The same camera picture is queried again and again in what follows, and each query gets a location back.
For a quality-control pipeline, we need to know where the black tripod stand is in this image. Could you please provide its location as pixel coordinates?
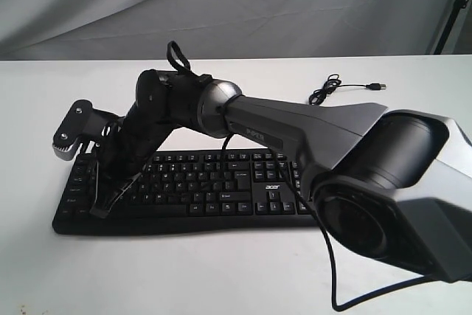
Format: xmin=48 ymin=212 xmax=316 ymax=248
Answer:
xmin=432 ymin=0 xmax=471 ymax=55

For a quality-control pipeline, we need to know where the grey backdrop cloth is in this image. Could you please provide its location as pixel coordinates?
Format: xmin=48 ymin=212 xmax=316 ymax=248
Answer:
xmin=1 ymin=0 xmax=454 ymax=60

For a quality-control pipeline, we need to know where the black acer keyboard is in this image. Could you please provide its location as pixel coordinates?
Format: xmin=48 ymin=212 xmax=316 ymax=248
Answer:
xmin=52 ymin=148 xmax=316 ymax=237

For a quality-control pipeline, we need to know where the black keyboard usb cable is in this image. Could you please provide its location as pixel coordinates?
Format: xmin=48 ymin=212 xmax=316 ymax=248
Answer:
xmin=308 ymin=73 xmax=387 ymax=108

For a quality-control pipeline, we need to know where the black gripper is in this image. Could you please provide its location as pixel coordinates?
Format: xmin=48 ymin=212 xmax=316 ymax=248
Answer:
xmin=90 ymin=104 xmax=173 ymax=218

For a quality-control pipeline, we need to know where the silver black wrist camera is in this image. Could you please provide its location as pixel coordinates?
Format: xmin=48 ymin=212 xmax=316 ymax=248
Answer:
xmin=52 ymin=100 xmax=119 ymax=161

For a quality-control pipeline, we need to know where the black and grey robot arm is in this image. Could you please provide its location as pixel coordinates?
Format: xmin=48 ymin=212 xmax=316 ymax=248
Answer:
xmin=91 ymin=69 xmax=471 ymax=283

